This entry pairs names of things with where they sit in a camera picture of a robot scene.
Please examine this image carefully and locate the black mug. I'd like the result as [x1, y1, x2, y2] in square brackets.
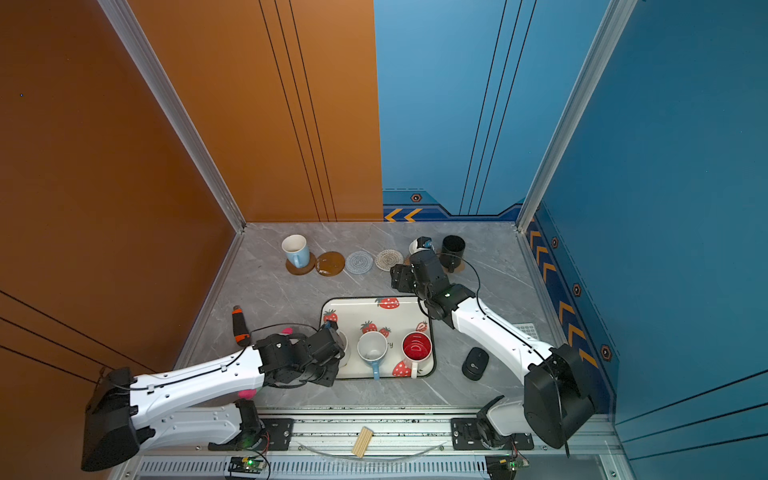
[439, 235, 466, 272]

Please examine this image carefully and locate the blue woven round coaster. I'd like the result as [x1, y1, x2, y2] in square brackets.
[345, 250, 374, 275]

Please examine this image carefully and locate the light brown wooden coaster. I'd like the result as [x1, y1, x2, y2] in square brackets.
[285, 253, 317, 276]

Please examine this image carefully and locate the dark brown glossy coaster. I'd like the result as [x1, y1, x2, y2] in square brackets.
[315, 251, 345, 277]

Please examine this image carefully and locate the light blue mug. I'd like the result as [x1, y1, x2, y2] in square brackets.
[281, 234, 310, 268]
[357, 331, 389, 380]

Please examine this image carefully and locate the cork coaster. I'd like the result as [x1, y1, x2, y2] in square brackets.
[440, 257, 466, 274]

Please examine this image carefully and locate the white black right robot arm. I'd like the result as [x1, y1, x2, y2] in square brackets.
[390, 263, 597, 449]

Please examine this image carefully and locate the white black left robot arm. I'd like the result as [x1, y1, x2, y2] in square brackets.
[81, 326, 345, 472]

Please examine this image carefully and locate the white strawberry serving tray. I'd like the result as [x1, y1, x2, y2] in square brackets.
[319, 296, 435, 380]

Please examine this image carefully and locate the red inside white mug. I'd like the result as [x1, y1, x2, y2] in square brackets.
[401, 331, 433, 378]

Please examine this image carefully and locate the colourful plush toy with glasses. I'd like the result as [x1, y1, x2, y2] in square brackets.
[238, 327, 294, 400]

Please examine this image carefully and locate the small wooden block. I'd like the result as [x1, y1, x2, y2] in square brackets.
[351, 427, 374, 459]

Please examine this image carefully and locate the black computer mouse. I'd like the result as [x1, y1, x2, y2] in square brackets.
[461, 347, 490, 381]

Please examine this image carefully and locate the white calculator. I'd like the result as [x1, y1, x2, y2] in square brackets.
[514, 323, 540, 340]

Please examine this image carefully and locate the green circuit board left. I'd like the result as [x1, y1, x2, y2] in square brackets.
[227, 456, 269, 479]

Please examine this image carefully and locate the green circuit board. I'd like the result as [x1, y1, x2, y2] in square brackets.
[485, 456, 530, 480]
[227, 456, 269, 479]

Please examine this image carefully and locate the green circuit board right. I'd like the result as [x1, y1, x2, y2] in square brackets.
[485, 456, 530, 480]

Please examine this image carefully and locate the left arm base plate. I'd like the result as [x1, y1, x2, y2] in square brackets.
[207, 418, 294, 453]

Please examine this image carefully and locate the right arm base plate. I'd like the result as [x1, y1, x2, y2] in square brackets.
[450, 418, 534, 451]

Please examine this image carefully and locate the aluminium corner post right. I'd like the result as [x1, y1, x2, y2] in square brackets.
[515, 0, 637, 234]

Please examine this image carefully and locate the aluminium corner post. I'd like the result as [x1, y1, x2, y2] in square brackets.
[515, 0, 637, 234]
[98, 0, 246, 234]

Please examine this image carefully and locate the aluminium corner post left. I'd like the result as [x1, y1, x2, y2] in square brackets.
[98, 0, 246, 234]

